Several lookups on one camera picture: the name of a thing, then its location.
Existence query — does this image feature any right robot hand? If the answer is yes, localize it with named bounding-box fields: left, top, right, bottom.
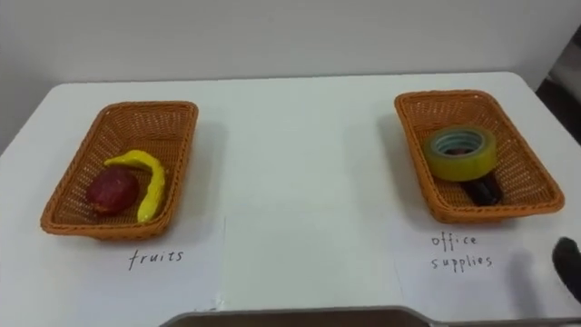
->
left=551, top=236, right=581, bottom=304

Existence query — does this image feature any orange wicker basket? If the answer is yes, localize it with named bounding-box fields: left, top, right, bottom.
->
left=393, top=89, right=566, bottom=224
left=39, top=100, right=200, bottom=242

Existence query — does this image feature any black office item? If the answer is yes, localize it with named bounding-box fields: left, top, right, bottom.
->
left=461, top=173, right=505, bottom=207

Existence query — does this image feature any yellowish clear tape roll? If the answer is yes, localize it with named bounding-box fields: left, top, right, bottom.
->
left=422, top=124, right=498, bottom=183

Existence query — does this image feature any white desk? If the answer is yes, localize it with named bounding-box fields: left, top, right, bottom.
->
left=0, top=71, right=581, bottom=327

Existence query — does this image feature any yellow banana soft toy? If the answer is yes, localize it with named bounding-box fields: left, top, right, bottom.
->
left=103, top=149, right=167, bottom=224

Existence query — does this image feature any red apple soft toy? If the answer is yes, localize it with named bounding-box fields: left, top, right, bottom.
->
left=85, top=165, right=141, bottom=216

